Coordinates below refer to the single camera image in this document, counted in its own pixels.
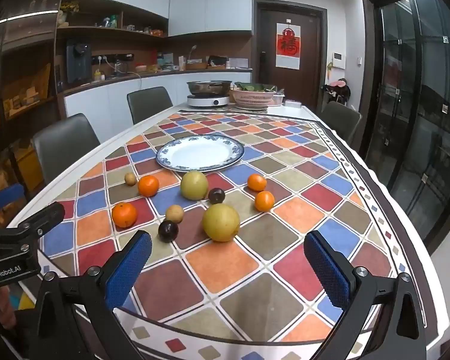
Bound white cabinets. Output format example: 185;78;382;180
62;69;253;130
62;0;253;38

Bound pink plastic basket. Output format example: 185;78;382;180
229;89;284;109

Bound white upper cabinets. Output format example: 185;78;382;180
62;0;253;38

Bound white lower cabinets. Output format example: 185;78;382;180
62;69;253;130

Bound stainless steel pot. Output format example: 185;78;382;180
186;80;234;96

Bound dark brown door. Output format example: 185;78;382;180
253;0;328;111

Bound blue patterned white plate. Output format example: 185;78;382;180
156;134;245;173

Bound green leafy vegetables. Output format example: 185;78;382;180
234;82;278;92

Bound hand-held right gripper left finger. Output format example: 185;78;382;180
32;229;153;360

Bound black framed glass doors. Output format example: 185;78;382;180
362;0;450;256

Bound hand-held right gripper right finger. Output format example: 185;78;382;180
304;230;428;360

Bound colourful checkered tablecloth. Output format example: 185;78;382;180
37;109;428;360

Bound white induction cooker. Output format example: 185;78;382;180
187;94;230;109

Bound small orange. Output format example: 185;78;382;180
247;173;268;192
254;191;275;212

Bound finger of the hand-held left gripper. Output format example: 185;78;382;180
0;184;26;214
7;202;65;238

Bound red and white wall poster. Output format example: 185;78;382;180
276;22;301;70

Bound person's left hand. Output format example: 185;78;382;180
0;289;21;331

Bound large orange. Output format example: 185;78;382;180
138;175;160;198
111;202;138;228

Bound yellow-green pear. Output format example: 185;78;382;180
180;170;209;200
202;203;241;242

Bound grey dining chair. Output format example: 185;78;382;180
127;86;174;125
31;113;101;192
320;100;362;147

